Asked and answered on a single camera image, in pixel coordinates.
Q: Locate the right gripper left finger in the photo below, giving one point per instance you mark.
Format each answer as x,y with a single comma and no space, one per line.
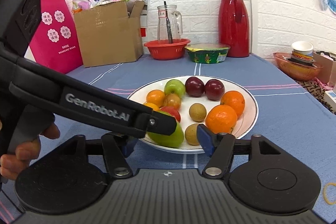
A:
116,148

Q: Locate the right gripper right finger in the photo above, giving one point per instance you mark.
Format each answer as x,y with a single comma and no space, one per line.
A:
219,147

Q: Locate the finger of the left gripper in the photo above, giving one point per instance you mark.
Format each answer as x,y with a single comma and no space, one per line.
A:
161,123

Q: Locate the small yellow-orange citrus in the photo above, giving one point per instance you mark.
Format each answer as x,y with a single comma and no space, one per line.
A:
152,106

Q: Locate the red tomato-like fruit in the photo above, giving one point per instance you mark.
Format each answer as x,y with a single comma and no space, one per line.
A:
172,111

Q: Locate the large green apple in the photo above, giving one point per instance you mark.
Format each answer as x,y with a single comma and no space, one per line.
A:
174,140

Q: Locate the small orange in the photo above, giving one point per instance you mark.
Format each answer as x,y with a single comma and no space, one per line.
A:
156,97

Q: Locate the red-yellow small fruit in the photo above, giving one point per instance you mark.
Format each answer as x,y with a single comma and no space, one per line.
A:
172,100

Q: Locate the large orange front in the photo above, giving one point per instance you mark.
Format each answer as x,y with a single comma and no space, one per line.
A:
221,119

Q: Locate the large orange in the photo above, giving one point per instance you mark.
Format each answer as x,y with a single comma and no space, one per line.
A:
235,100
221,119

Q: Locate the brown longan fruit two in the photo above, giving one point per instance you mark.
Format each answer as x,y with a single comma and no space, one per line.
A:
191,134

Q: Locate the small green apple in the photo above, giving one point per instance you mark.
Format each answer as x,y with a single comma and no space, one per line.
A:
175,86

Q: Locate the brown longan fruit one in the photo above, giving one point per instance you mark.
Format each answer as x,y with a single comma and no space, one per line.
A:
197,112

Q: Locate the dark red plum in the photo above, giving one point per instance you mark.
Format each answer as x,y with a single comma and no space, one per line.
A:
194,87
214,89

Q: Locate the dark red plum front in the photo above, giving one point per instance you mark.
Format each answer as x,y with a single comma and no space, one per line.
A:
214,89

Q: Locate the person's left hand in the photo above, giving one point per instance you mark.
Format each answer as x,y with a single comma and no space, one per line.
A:
23,153

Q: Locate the white porcelain plate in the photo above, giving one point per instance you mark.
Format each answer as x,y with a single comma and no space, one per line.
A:
220,104

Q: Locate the pink tote bag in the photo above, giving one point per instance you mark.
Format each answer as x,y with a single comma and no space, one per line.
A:
55,44

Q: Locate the red plastic basket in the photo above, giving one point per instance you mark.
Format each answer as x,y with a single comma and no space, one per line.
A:
168,51

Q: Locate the blue striped tablecloth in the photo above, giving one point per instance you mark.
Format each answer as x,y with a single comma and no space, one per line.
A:
288,115

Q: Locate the green instant noodle bowl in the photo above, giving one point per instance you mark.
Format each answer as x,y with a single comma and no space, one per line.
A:
207,53

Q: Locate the black stick in pitcher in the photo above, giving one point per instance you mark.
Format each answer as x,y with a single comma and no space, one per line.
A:
168,25

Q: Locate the glass pitcher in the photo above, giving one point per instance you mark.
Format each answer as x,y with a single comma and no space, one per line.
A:
175,18

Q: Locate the orange-brown bowl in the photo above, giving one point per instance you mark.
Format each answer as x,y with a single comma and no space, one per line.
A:
296,71

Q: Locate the yellow rubber band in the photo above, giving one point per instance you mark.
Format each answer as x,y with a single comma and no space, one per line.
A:
327,194

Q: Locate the red thermos jug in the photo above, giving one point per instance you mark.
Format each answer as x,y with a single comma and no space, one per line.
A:
233,27

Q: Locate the white power strip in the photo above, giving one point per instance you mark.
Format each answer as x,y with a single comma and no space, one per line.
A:
330,98

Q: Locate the white paper cup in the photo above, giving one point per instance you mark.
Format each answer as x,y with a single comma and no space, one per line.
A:
303,48

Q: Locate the brown cardboard box right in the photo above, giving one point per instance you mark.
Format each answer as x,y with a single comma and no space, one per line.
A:
327,61

